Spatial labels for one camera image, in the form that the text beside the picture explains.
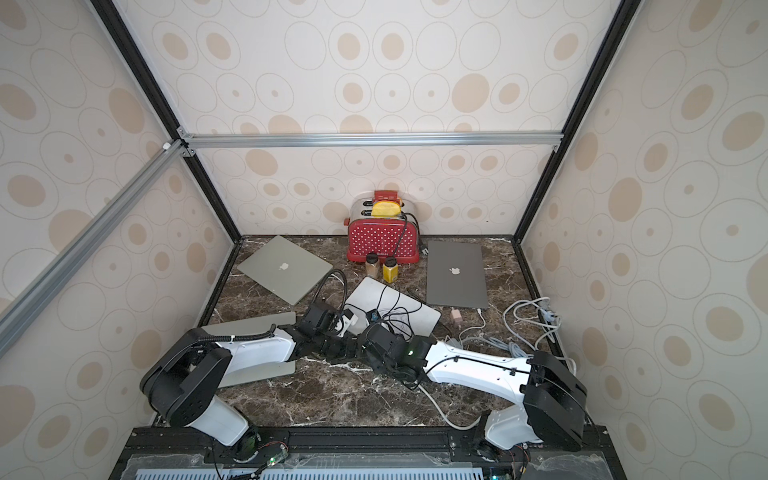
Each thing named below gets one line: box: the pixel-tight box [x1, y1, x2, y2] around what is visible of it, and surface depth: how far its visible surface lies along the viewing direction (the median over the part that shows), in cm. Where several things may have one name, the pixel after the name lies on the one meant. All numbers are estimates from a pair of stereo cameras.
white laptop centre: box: [344, 276, 442, 337], surface depth 99 cm
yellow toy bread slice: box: [371, 200, 401, 217], surface depth 105 cm
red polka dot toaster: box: [344, 199, 421, 263], surface depth 105 cm
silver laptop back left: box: [236, 235, 333, 306], surface depth 113 cm
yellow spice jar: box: [382, 256, 399, 284], surface depth 102 cm
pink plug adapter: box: [450, 309, 463, 326], surface depth 96 cm
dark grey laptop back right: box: [426, 240, 489, 309], surface depth 109 cm
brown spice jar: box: [365, 252, 381, 279], surface depth 104 cm
